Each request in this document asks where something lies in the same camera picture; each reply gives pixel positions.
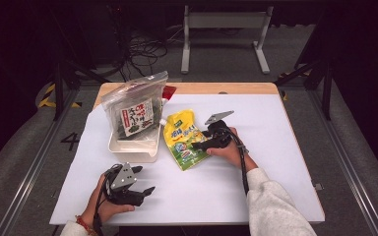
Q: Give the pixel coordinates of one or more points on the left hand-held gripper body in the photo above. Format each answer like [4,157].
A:
[124,183]

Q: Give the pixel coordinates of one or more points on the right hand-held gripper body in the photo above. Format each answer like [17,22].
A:
[220,134]

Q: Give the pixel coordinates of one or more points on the white plastic container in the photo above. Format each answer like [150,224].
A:
[134,153]

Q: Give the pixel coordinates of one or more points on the yellow green spout pouch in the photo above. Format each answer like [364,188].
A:
[180,139]

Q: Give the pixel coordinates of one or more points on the clear bag of dried seaweed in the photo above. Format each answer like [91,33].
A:
[138,116]

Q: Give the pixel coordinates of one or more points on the red and white snack packet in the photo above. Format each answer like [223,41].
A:
[169,91]

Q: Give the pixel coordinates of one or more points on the person's right hand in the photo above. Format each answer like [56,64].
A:
[234,154]

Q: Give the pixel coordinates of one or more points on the person's left hand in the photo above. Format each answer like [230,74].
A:
[103,208]

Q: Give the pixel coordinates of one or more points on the yellow black hazard tape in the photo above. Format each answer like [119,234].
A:
[47,103]
[285,95]

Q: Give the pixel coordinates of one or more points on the grey metal stand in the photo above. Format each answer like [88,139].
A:
[224,19]

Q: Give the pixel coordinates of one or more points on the black tripod stand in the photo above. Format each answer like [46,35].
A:
[326,85]
[59,82]

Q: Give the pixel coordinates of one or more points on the metal floor rail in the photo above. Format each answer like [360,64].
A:
[29,177]
[347,170]

